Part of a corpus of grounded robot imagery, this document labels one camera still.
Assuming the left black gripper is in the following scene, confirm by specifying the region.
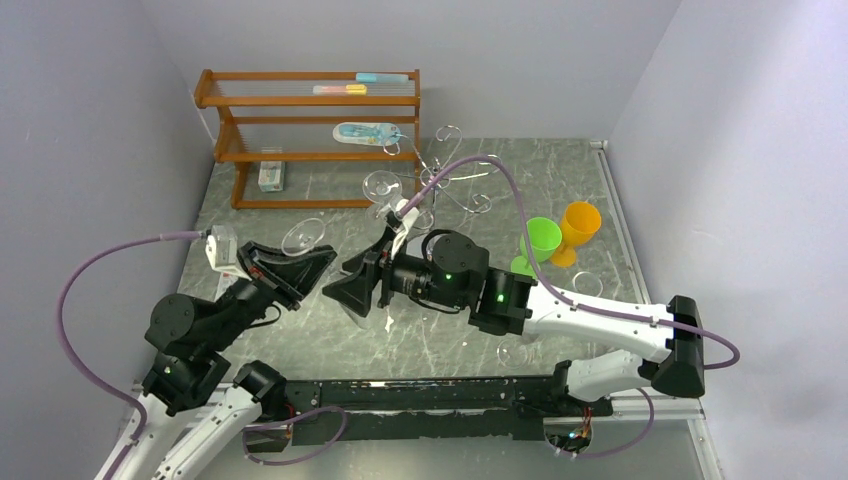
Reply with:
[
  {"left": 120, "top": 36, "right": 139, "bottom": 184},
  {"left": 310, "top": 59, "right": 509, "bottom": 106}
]
[{"left": 207, "top": 238, "right": 338, "bottom": 349}]

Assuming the clear wine glass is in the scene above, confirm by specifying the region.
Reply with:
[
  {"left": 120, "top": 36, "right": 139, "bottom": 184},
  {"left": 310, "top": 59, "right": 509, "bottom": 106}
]
[
  {"left": 496, "top": 339, "right": 531, "bottom": 369},
  {"left": 362, "top": 170, "right": 405, "bottom": 221},
  {"left": 281, "top": 217, "right": 326, "bottom": 257},
  {"left": 571, "top": 271, "right": 604, "bottom": 297}
]

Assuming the green plastic wine glass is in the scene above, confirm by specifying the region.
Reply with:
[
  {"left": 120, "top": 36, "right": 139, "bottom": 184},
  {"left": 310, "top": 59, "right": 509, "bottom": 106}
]
[{"left": 510, "top": 217, "right": 562, "bottom": 278}]

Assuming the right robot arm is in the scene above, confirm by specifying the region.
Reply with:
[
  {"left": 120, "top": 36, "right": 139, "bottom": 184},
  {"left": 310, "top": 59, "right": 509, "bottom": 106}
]
[{"left": 322, "top": 230, "right": 705, "bottom": 415}]

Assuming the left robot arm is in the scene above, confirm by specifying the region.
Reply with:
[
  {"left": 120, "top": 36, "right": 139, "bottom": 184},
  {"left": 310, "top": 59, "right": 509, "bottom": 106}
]
[{"left": 97, "top": 234, "right": 337, "bottom": 479}]

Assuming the chrome wine glass rack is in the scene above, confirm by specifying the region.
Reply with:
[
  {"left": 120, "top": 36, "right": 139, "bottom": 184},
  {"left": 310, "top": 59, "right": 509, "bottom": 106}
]
[{"left": 378, "top": 124, "right": 499, "bottom": 214}]

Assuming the clear wine glass front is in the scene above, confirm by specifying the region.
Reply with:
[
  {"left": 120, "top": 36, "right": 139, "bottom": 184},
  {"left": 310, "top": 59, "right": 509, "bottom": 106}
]
[{"left": 496, "top": 339, "right": 531, "bottom": 369}]

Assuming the orange plastic wine glass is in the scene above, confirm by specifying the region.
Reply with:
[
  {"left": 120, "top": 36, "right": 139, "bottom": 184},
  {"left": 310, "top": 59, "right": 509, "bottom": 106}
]
[{"left": 550, "top": 201, "right": 602, "bottom": 268}]

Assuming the small white box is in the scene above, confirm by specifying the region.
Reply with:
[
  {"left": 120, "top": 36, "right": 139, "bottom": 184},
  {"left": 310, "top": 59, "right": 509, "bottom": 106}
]
[{"left": 257, "top": 161, "right": 285, "bottom": 193}]

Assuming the blue toothbrush package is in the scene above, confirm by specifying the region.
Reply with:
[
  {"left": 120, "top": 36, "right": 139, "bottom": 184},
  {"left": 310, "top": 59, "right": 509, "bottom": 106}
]
[{"left": 332, "top": 122, "right": 401, "bottom": 147}]

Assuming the orange wooden shelf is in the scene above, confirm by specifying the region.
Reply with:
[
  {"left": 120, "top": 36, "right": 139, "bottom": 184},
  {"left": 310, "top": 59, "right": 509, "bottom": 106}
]
[{"left": 194, "top": 69, "right": 422, "bottom": 209}]

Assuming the pink yellow case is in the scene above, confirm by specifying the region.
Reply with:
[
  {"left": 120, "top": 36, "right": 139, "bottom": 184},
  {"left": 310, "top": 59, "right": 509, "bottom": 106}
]
[{"left": 312, "top": 84, "right": 368, "bottom": 96}]

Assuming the blue case top shelf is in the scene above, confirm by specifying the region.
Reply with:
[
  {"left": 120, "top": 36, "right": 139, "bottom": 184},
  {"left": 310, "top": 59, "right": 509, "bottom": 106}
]
[{"left": 355, "top": 72, "right": 410, "bottom": 84}]

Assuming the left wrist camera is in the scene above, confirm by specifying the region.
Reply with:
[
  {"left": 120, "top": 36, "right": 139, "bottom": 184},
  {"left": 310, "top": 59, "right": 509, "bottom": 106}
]
[{"left": 204, "top": 225, "right": 245, "bottom": 278}]

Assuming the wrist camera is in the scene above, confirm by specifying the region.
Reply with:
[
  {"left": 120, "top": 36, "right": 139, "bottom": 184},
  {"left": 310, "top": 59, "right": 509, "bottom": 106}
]
[
  {"left": 387, "top": 207, "right": 420, "bottom": 259},
  {"left": 204, "top": 225, "right": 245, "bottom": 278}
]

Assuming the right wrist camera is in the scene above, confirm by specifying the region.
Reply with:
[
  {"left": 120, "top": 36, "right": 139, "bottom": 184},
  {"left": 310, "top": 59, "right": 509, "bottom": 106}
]
[{"left": 387, "top": 207, "right": 420, "bottom": 259}]

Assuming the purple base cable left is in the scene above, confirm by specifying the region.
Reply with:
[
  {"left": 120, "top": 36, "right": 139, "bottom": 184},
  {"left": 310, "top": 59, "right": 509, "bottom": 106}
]
[{"left": 241, "top": 396, "right": 352, "bottom": 466}]

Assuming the black base frame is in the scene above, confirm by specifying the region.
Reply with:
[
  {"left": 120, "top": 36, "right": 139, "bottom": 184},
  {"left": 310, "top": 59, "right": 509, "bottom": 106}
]
[{"left": 255, "top": 371, "right": 613, "bottom": 446}]

